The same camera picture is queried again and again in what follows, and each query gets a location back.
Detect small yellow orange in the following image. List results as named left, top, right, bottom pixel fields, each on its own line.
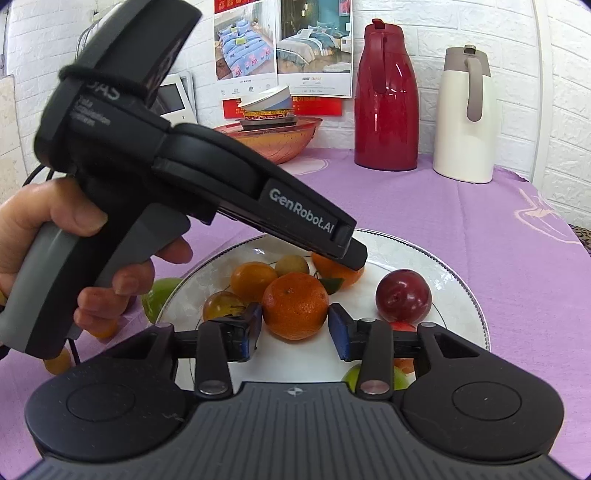
left=229, top=262, right=277, bottom=303

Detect stacked paper cups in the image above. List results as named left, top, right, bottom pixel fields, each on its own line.
left=238, top=86, right=297, bottom=130

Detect purple tablecloth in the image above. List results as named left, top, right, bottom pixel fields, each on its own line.
left=0, top=147, right=591, bottom=480

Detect red thermos jug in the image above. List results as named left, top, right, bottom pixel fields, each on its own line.
left=353, top=18, right=419, bottom=171

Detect green round apple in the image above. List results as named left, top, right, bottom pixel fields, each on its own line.
left=140, top=277, right=182, bottom=324

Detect red yellow plum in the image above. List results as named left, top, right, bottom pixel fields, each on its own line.
left=202, top=291, right=246, bottom=321

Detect person's left hand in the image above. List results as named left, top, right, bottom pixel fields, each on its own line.
left=1, top=178, right=155, bottom=331

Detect bedding poster calendar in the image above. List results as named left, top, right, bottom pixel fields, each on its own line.
left=213, top=0, right=353, bottom=119

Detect white porcelain plate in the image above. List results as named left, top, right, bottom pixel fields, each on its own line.
left=155, top=228, right=491, bottom=393

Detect small orange kumquat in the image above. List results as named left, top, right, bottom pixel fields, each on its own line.
left=88, top=319, right=119, bottom=341

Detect orange glass bowl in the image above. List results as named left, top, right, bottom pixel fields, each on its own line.
left=215, top=117, right=322, bottom=164

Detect white water dispenser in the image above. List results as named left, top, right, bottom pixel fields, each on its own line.
left=150, top=71, right=197, bottom=125

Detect dark red plum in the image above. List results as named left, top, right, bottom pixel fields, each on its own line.
left=375, top=269, right=432, bottom=324

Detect oblong green apple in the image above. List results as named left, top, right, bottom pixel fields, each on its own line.
left=342, top=364, right=414, bottom=392

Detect leafed orange tangerine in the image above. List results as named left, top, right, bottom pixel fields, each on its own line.
left=311, top=253, right=365, bottom=289

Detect white thermos jug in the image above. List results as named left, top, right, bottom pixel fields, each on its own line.
left=433, top=44, right=500, bottom=184

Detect large orange tangerine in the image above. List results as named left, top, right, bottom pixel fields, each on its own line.
left=262, top=273, right=329, bottom=341

